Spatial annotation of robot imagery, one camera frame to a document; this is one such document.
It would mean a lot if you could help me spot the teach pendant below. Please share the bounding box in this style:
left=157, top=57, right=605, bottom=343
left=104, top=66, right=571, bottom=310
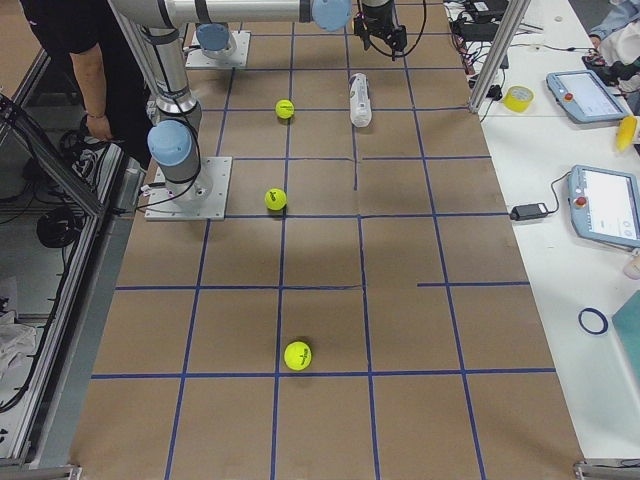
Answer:
left=567, top=165, right=639, bottom=250
left=546, top=70, right=629, bottom=124

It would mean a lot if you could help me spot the yellow tape roll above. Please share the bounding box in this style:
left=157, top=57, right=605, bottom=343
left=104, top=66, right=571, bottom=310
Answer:
left=503, top=85, right=534, bottom=113

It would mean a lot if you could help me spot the white tennis ball can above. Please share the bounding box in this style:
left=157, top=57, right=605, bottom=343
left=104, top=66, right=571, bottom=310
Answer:
left=349, top=72, right=372, bottom=128

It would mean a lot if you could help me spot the black adapter on white table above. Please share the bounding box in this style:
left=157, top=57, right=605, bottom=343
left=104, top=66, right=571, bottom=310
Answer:
left=509, top=203, right=549, bottom=221

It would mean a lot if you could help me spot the lower teach pendant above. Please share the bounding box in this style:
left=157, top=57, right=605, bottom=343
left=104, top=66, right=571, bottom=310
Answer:
left=567, top=165, right=639, bottom=250

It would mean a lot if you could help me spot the teal box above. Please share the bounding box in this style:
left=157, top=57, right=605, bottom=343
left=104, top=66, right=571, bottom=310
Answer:
left=613, top=291, right=640, bottom=377

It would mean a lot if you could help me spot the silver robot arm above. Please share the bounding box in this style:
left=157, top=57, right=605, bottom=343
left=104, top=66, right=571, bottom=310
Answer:
left=112, top=0, right=409, bottom=59
left=111, top=1, right=211, bottom=198

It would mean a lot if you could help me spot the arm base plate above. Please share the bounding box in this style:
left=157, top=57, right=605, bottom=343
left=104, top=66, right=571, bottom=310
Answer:
left=185, top=30, right=251, bottom=70
left=144, top=157, right=232, bottom=221

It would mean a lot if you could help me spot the yellow banana toy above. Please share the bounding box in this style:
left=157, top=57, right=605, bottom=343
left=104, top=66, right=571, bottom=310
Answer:
left=615, top=115, right=639, bottom=152

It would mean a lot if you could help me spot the tennis ball near arm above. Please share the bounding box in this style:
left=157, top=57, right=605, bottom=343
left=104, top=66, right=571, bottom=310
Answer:
left=264, top=188, right=287, bottom=211

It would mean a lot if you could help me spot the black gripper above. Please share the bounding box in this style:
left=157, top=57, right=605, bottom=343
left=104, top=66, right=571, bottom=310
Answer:
left=353, top=0, right=406, bottom=61

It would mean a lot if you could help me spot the centre Head tennis ball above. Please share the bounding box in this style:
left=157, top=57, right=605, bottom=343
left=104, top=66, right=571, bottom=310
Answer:
left=275, top=99, right=295, bottom=120

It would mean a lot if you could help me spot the person in black clothes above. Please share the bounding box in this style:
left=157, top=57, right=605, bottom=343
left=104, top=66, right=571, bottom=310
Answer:
left=20, top=0, right=152, bottom=169

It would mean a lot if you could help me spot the blue tape ring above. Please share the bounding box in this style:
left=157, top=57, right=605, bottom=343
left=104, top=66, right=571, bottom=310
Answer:
left=578, top=307, right=610, bottom=336

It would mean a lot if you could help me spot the tennis ball near gripper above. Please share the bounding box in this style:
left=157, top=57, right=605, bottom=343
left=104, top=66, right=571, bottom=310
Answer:
left=284, top=340, right=312, bottom=371

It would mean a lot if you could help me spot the upper teach pendant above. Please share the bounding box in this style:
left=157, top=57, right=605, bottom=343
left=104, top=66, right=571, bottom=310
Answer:
left=546, top=70, right=629, bottom=124

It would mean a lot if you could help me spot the aluminium frame post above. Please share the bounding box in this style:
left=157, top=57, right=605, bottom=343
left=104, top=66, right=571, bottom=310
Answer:
left=468, top=0, right=530, bottom=113

